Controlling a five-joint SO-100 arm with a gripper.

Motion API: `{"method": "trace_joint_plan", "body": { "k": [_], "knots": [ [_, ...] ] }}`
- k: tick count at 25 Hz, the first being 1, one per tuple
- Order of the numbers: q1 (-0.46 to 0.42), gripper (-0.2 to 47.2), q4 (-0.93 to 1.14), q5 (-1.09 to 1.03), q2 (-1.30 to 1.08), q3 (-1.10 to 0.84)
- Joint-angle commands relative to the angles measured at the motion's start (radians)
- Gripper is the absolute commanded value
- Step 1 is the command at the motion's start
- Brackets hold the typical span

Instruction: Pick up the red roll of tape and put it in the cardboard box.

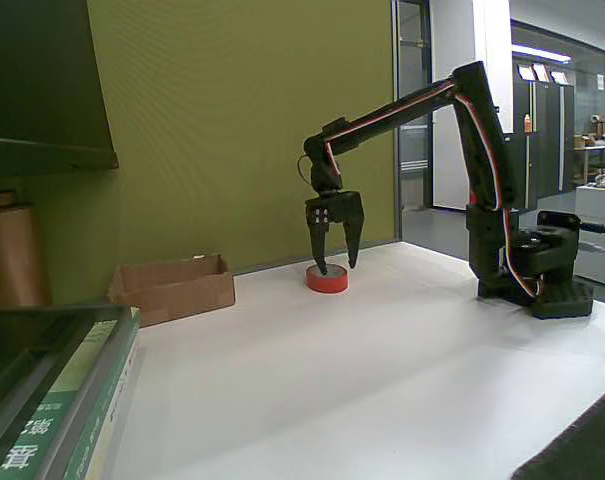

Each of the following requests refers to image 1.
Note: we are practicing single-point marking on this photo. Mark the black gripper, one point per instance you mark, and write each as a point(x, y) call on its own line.
point(340, 209)

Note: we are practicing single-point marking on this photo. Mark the red roll of tape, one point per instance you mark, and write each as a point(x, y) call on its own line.
point(327, 286)

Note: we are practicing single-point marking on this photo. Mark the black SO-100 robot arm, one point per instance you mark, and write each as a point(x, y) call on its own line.
point(482, 150)

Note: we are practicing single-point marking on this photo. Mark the low open cardboard box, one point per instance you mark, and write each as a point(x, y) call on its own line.
point(182, 300)

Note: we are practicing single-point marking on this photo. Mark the glass door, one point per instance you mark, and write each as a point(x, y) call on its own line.
point(414, 60)

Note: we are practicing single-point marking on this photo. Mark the small orange bottle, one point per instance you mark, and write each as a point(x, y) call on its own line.
point(528, 124)

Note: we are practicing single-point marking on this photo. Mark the green partition panel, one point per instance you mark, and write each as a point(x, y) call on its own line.
point(182, 75)

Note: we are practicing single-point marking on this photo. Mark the tall black cabinet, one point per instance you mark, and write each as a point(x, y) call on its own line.
point(549, 150)

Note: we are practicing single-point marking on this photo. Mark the framed plaque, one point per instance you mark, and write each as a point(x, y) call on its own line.
point(541, 72)
point(526, 72)

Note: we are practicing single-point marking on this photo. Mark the white desk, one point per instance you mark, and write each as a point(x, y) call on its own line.
point(602, 205)

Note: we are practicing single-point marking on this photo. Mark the ceiling light strip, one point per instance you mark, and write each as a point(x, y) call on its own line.
point(539, 52)

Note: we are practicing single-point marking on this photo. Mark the green-spined book with white pages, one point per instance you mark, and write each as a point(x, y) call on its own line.
point(89, 440)

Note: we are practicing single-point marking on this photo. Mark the dark fabric mat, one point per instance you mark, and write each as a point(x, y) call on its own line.
point(597, 445)

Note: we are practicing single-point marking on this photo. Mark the dark green metal shelf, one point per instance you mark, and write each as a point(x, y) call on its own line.
point(32, 75)

